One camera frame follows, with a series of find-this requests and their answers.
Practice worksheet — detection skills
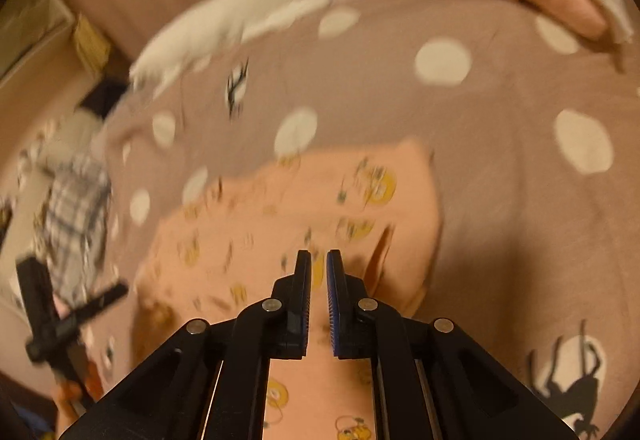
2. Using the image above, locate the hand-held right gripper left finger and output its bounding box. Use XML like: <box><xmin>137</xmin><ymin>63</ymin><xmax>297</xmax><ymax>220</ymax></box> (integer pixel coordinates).
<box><xmin>57</xmin><ymin>249</ymin><xmax>313</xmax><ymax>440</ymax></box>

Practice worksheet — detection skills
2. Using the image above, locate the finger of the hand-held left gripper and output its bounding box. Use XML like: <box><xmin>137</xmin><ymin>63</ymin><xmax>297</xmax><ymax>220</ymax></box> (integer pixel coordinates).
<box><xmin>25</xmin><ymin>283</ymin><xmax>130</xmax><ymax>363</ymax></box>
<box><xmin>15</xmin><ymin>257</ymin><xmax>96</xmax><ymax>408</ymax></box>

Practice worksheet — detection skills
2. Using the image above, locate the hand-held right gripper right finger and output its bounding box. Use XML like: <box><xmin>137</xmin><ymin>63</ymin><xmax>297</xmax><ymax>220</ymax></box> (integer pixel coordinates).
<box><xmin>326</xmin><ymin>249</ymin><xmax>576</xmax><ymax>440</ymax></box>

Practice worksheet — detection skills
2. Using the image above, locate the peach cartoon print garment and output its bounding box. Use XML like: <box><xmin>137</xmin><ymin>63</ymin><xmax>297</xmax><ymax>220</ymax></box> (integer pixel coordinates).
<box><xmin>132</xmin><ymin>137</ymin><xmax>446</xmax><ymax>440</ymax></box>

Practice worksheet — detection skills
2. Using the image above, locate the grey plaid cloth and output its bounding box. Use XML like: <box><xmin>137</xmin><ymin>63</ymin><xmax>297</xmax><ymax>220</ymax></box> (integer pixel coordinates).
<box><xmin>35</xmin><ymin>155</ymin><xmax>113</xmax><ymax>306</ymax></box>

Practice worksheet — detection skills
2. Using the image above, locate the grey pillow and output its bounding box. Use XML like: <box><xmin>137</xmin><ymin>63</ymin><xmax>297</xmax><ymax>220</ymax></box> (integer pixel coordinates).
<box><xmin>37</xmin><ymin>113</ymin><xmax>106</xmax><ymax>171</ymax></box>

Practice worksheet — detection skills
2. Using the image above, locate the dark cloth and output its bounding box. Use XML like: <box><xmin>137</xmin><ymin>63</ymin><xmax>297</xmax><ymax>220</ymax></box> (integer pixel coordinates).
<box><xmin>75</xmin><ymin>75</ymin><xmax>131</xmax><ymax>121</ymax></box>

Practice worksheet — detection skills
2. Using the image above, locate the mauve polka dot blanket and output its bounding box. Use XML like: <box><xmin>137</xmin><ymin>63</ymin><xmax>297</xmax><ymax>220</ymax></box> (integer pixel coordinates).
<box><xmin>92</xmin><ymin>0</ymin><xmax>640</xmax><ymax>440</ymax></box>

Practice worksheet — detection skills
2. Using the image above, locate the white goose plush toy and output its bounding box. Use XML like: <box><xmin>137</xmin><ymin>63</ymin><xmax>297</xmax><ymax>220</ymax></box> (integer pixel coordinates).
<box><xmin>129</xmin><ymin>0</ymin><xmax>405</xmax><ymax>94</ymax></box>

